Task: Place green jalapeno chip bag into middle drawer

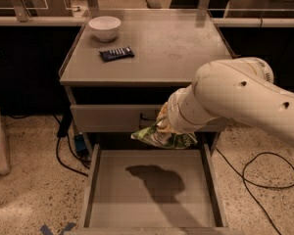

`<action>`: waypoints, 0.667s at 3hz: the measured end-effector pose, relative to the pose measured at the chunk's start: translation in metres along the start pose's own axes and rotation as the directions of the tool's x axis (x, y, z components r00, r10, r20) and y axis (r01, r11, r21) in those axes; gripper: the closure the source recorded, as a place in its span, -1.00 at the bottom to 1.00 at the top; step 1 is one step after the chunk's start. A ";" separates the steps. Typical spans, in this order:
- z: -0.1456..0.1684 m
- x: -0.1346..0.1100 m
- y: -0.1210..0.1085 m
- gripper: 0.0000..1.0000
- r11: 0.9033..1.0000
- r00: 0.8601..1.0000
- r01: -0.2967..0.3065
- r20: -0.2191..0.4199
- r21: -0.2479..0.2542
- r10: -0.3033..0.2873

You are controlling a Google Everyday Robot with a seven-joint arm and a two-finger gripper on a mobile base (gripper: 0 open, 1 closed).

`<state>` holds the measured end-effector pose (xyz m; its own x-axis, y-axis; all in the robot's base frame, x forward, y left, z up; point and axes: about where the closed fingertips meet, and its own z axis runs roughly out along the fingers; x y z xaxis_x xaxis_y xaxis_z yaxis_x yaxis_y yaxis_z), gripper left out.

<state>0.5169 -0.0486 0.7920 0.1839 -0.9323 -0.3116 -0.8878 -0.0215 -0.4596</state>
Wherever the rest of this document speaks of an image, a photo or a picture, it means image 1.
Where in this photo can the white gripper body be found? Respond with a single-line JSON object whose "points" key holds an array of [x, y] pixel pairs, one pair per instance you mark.
{"points": [[175, 112]]}

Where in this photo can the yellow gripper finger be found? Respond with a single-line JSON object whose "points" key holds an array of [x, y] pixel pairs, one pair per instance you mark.
{"points": [[163, 114], [164, 126]]}

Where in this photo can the green jalapeno chip bag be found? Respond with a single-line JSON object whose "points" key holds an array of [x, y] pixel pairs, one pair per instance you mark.
{"points": [[155, 136]]}

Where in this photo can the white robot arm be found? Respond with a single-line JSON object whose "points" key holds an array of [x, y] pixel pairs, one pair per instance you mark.
{"points": [[241, 89]]}

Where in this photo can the closed upper drawer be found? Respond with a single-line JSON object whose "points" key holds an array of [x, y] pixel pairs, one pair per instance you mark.
{"points": [[126, 118]]}

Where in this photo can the grey drawer cabinet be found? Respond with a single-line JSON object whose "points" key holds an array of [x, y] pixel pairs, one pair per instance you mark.
{"points": [[169, 45]]}

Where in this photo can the open grey lower drawer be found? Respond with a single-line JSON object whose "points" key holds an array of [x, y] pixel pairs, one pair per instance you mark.
{"points": [[151, 192]]}

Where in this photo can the dark blue candy bar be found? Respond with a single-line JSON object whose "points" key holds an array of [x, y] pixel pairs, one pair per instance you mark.
{"points": [[116, 54]]}

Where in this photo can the blue power adapter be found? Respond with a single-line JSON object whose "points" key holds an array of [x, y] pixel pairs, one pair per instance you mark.
{"points": [[80, 146]]}

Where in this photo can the white ceramic bowl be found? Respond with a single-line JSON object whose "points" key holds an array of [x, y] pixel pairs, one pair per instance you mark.
{"points": [[105, 28]]}

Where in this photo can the blue floor tape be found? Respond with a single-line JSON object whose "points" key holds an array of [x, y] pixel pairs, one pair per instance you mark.
{"points": [[46, 230]]}

